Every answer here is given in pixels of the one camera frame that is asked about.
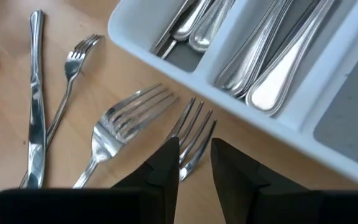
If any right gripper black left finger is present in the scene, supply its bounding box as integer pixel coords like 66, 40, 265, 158
0, 136, 180, 224

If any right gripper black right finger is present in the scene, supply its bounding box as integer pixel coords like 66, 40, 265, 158
210, 138, 358, 224

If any silver table knife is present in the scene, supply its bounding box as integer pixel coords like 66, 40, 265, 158
26, 9, 48, 190

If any small silver fork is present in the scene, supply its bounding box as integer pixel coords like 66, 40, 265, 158
19, 33, 104, 189
214, 0, 293, 98

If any white plastic cutlery organizer tray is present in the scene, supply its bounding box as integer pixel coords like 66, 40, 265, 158
107, 0, 358, 189

